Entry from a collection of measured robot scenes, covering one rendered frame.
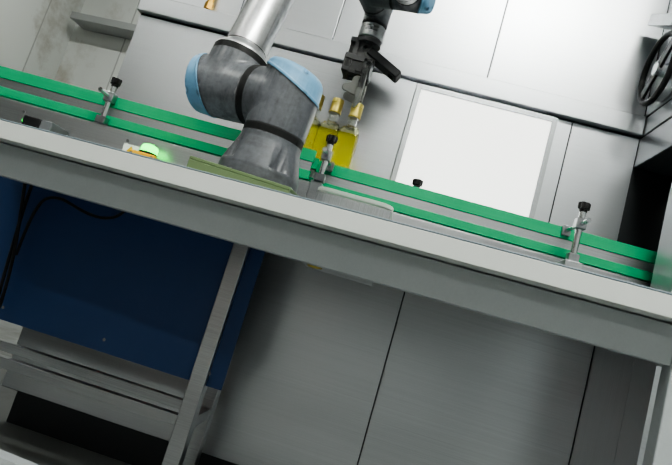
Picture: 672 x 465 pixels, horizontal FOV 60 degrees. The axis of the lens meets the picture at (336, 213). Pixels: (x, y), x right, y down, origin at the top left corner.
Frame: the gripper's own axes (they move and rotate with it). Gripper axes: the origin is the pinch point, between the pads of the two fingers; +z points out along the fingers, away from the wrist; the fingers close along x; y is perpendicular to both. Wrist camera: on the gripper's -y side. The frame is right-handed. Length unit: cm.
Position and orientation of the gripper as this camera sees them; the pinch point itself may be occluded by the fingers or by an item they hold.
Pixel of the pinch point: (357, 107)
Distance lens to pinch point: 168.4
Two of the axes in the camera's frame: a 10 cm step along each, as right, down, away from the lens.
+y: -9.6, -2.7, 1.2
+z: -2.8, 9.5, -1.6
